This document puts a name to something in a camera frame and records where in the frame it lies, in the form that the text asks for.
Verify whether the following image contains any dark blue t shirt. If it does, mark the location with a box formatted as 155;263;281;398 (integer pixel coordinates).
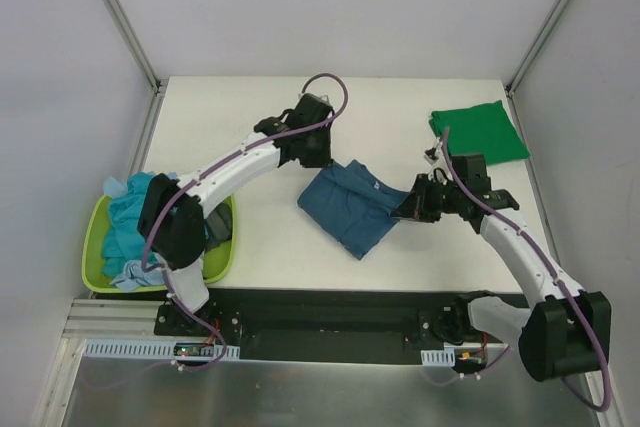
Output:
297;160;409;260

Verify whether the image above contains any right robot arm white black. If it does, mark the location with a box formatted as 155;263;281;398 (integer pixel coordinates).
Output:
392;147;612;382

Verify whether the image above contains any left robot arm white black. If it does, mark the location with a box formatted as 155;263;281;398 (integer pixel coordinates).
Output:
138;93;335;336

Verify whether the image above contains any folded green t shirt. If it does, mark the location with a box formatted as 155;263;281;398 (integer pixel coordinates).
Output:
429;100;530;165

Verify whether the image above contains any dark grey t shirt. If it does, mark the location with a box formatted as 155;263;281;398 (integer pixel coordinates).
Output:
204;203;233;252

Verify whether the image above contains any lime green plastic basket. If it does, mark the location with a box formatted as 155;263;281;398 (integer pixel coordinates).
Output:
81;195;235;295

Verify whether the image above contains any turquoise t shirt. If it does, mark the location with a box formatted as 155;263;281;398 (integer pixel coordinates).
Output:
101;172;155;278

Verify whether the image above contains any light blue t shirt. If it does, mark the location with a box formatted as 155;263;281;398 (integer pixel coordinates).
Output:
104;175;171;294

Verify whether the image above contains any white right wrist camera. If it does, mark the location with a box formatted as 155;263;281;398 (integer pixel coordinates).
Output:
424;140;446;169

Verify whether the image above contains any right aluminium frame post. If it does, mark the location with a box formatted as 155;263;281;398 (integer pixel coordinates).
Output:
504;0;607;94

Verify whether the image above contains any aluminium frame post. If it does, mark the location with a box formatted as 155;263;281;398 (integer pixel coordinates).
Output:
504;0;607;94
102;0;162;94

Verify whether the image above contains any right white cable duct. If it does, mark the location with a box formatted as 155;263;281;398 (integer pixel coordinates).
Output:
420;348;456;368

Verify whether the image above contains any white cable duct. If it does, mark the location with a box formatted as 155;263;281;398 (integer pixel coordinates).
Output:
84;339;240;362
420;348;456;368

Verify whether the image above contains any left aluminium frame post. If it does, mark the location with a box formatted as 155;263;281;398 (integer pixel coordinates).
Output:
102;0;162;94

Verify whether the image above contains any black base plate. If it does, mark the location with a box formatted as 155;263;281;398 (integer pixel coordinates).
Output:
154;288;457;365

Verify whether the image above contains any left white cable duct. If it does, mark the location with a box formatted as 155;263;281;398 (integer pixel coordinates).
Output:
84;339;240;362

